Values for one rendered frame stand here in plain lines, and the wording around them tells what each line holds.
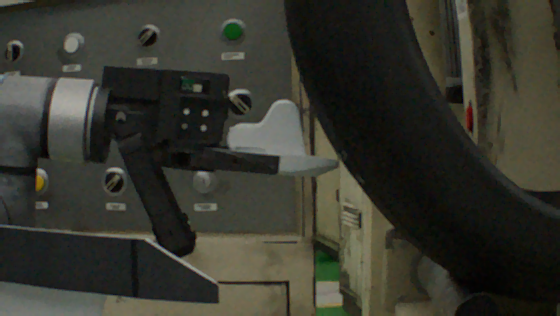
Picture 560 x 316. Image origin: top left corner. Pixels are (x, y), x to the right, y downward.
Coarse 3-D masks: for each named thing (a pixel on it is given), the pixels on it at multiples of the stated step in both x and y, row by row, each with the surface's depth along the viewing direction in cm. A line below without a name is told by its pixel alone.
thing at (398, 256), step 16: (384, 240) 133; (400, 240) 132; (384, 256) 133; (400, 256) 132; (416, 256) 132; (384, 272) 133; (400, 272) 132; (416, 272) 132; (384, 288) 132; (400, 288) 132; (416, 288) 132; (384, 304) 132
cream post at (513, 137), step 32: (480, 0) 133; (512, 0) 133; (544, 0) 133; (480, 32) 133; (512, 32) 133; (544, 32) 133; (480, 64) 133; (512, 64) 133; (544, 64) 133; (480, 96) 134; (512, 96) 134; (544, 96) 134; (480, 128) 134; (512, 128) 134; (544, 128) 134; (512, 160) 134; (544, 160) 134
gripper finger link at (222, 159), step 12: (180, 156) 105; (192, 156) 103; (204, 156) 103; (216, 156) 103; (228, 156) 103; (240, 156) 103; (252, 156) 104; (264, 156) 104; (276, 156) 104; (216, 168) 103; (228, 168) 103; (240, 168) 103; (252, 168) 103; (264, 168) 104; (276, 168) 104
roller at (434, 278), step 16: (432, 272) 120; (448, 272) 114; (432, 288) 116; (448, 288) 108; (464, 288) 103; (480, 288) 102; (448, 304) 103; (464, 304) 98; (480, 304) 98; (496, 304) 98
